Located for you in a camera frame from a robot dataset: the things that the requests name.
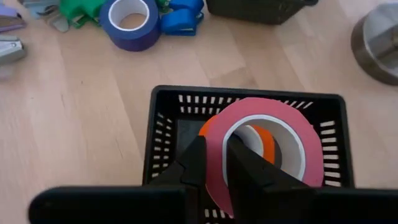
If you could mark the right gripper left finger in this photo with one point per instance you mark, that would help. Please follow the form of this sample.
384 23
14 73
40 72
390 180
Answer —
192 168

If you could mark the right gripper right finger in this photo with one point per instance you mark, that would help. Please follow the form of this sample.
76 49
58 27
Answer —
248 168

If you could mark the orange tape roll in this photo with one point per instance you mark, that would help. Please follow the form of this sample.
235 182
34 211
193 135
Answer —
269 146

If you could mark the pink tape roll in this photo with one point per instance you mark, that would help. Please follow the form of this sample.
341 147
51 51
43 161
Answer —
280 109

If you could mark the black plastic basket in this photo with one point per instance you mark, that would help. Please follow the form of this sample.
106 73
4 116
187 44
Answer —
255 12
168 93

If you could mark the blue tape roll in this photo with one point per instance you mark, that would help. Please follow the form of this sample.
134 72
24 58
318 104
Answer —
133 40

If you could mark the grey staple remover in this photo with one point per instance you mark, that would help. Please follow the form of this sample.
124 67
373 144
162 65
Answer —
11 49

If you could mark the purple staple remover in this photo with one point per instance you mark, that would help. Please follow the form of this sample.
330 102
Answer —
9 18

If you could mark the white mushroom lamp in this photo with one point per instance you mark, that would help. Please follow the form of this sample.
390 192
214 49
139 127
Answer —
373 46

